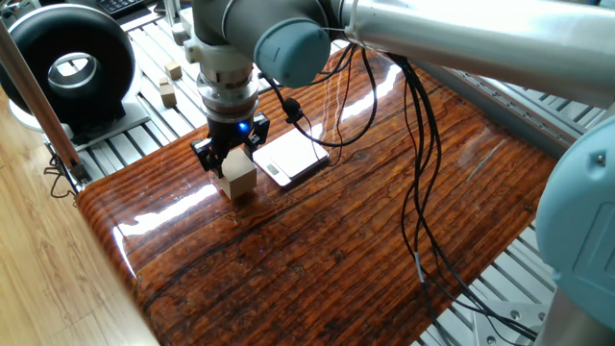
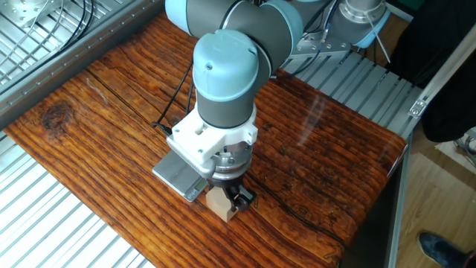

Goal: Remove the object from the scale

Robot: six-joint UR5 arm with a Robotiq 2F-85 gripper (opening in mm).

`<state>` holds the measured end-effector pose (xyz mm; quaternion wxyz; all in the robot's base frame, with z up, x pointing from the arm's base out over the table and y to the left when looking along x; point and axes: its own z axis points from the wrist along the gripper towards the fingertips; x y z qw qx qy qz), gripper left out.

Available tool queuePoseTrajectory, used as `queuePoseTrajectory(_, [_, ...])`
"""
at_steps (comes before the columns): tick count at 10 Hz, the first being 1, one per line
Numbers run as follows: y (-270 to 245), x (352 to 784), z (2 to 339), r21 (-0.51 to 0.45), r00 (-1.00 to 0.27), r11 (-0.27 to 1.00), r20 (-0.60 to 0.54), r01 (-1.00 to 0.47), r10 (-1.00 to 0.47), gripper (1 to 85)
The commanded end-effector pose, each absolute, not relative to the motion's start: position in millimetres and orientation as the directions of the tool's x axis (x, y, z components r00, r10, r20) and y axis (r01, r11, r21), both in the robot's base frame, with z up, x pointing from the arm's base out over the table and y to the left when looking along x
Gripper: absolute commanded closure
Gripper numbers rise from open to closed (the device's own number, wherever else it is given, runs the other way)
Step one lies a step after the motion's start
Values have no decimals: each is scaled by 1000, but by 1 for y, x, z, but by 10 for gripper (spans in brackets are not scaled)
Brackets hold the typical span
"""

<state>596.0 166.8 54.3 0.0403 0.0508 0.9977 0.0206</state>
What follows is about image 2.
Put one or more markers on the aluminium frame post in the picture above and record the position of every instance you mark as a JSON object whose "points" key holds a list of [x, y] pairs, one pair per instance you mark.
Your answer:
{"points": [[446, 74]]}

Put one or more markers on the dark blue shoe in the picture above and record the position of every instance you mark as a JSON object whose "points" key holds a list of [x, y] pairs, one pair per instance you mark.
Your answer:
{"points": [[442, 249]]}

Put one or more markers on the silver corner bracket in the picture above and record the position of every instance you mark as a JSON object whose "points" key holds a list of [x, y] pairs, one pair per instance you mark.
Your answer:
{"points": [[417, 108]]}

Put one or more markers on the glossy brown wooden board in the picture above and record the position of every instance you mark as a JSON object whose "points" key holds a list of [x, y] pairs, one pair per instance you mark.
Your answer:
{"points": [[316, 156]]}

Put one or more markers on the grey aluminium beam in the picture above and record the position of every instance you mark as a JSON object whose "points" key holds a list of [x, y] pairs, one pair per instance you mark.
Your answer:
{"points": [[74, 56]]}

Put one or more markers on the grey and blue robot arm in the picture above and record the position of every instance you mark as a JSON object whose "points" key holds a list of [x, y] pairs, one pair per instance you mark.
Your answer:
{"points": [[227, 108]]}

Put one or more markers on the silver perforated mount plate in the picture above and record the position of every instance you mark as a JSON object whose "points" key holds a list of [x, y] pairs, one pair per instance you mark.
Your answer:
{"points": [[18, 11]]}

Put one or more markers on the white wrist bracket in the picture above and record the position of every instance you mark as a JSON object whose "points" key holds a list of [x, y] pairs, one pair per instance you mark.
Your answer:
{"points": [[208, 141]]}

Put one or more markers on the aluminium table edge rail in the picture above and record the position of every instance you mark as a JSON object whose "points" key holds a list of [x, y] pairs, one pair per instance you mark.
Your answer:
{"points": [[396, 208]]}

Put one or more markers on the person in black clothing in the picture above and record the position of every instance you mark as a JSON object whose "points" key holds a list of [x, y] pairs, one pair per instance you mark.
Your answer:
{"points": [[439, 56]]}

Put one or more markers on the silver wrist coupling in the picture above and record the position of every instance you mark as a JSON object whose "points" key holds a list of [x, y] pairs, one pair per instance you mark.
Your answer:
{"points": [[230, 162]]}

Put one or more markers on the silver digital pocket scale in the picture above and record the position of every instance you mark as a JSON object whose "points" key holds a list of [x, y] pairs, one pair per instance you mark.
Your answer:
{"points": [[175, 175]]}

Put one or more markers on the white zip tie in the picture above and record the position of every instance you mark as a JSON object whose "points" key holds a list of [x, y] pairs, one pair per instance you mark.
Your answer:
{"points": [[379, 37]]}

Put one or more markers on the metal connector with blue ends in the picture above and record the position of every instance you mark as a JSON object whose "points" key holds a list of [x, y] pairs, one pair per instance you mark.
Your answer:
{"points": [[329, 22]]}

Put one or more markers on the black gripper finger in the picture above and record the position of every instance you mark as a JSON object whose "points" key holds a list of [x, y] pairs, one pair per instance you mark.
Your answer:
{"points": [[241, 199]]}

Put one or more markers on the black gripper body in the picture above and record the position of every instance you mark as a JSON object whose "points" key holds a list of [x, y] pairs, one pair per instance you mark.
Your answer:
{"points": [[225, 183]]}

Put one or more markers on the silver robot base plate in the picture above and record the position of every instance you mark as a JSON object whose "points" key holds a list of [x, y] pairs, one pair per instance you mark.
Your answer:
{"points": [[320, 46]]}

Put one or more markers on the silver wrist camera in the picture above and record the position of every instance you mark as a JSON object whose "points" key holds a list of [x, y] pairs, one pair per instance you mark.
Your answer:
{"points": [[193, 165]]}

